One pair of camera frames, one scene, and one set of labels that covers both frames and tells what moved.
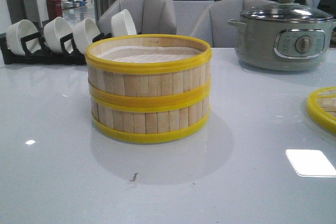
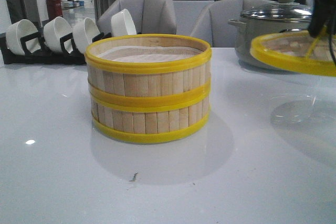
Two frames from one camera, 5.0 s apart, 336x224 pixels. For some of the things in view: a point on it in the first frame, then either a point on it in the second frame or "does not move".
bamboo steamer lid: x=321 y=108 → x=295 y=51
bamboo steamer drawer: x=153 y=122 does not move
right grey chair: x=211 y=23 does not move
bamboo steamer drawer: x=149 y=72 does not move
